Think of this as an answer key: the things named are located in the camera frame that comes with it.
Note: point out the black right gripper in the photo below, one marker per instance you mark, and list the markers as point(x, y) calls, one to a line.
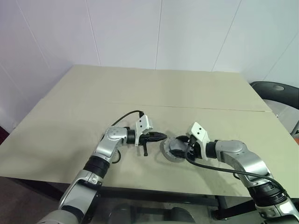
point(195, 151)

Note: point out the dark grey rounded shape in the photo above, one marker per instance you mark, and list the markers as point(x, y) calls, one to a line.
point(182, 215)

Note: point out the dark grey folding chair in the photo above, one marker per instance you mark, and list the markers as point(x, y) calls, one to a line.
point(268, 88)

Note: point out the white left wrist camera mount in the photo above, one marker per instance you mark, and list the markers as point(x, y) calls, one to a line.
point(142, 122)

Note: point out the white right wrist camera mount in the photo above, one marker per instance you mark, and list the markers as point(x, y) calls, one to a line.
point(198, 130)

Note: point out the black table frame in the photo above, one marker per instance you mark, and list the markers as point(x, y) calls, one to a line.
point(163, 200)

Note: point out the orange object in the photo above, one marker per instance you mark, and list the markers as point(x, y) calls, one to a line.
point(297, 143)

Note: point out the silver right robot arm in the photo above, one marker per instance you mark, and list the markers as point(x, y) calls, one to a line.
point(236, 149)

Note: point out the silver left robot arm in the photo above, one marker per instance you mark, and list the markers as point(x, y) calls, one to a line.
point(102, 149)

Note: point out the grey robot torso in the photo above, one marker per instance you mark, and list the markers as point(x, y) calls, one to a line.
point(53, 218)

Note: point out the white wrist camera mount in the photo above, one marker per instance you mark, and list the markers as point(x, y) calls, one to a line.
point(198, 130)
point(142, 122)

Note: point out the grey round motor lid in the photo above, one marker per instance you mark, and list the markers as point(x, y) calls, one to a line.
point(175, 147)

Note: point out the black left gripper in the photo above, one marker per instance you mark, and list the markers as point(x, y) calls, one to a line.
point(144, 139)

